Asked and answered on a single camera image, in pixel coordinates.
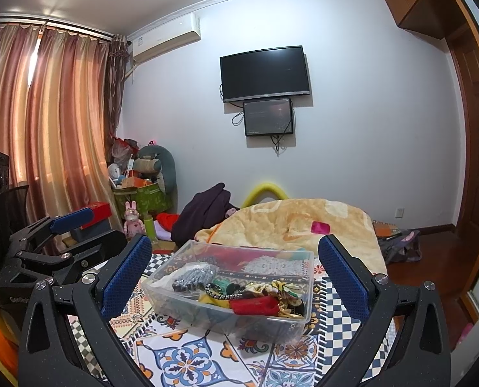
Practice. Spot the green bottle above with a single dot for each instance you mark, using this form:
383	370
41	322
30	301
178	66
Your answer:
150	229

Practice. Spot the brown wooden door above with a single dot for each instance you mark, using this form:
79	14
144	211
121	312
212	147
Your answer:
477	149

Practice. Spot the clear plastic box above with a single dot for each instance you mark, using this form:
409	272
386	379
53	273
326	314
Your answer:
243	324

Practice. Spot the yellow plush blanket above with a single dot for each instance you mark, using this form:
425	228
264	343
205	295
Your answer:
271	225

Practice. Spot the white cloth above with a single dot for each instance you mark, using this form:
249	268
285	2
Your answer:
161	283

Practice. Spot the red cloth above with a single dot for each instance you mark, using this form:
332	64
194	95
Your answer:
169	219

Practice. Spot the cream floral scrunchie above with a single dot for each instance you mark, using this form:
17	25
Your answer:
263	288

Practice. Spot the black wall television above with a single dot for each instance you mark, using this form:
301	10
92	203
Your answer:
263	72

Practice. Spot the red cardboard box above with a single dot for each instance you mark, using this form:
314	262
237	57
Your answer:
100	211

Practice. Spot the orange carton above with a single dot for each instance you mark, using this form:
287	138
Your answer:
136	183

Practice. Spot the dark purple jacket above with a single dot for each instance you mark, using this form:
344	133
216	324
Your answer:
203	213

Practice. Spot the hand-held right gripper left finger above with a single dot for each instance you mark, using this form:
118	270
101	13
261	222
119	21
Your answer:
126	278

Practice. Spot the red fabric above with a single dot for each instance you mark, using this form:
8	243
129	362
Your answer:
229	258

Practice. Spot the green knitted glove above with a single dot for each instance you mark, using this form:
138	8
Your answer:
222	285

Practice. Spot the small black wall monitor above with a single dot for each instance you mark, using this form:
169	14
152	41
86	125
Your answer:
267	117

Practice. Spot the pink orange curtain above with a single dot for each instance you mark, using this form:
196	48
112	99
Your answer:
62	129

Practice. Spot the red plastic bag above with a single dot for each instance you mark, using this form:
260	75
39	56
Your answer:
120	151

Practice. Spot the silver sequin cloth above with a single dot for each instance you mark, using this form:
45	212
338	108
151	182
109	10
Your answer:
195	276

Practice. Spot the pink rabbit toy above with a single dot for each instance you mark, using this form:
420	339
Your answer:
134	221

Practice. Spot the grey purple bag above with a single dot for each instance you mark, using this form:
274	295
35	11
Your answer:
401	246

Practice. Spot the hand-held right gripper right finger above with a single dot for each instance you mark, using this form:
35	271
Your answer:
344	278

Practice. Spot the teal cloth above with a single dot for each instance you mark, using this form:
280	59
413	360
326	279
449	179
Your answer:
294	254

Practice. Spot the white air conditioner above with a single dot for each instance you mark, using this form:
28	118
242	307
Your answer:
163	38

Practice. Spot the patterned bedsheet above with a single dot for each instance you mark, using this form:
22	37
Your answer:
191	358

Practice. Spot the white wall socket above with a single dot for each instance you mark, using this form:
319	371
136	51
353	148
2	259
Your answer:
400	212

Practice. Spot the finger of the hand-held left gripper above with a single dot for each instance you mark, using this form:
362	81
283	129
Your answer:
90	246
74	218

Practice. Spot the red pouch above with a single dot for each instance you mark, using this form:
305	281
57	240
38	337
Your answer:
253	305

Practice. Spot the grey knitted cloth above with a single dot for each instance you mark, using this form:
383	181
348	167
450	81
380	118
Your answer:
271	266

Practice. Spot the green storage box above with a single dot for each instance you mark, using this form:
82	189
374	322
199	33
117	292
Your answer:
150	199

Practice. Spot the grey plush toy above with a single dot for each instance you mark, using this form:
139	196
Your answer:
165	165

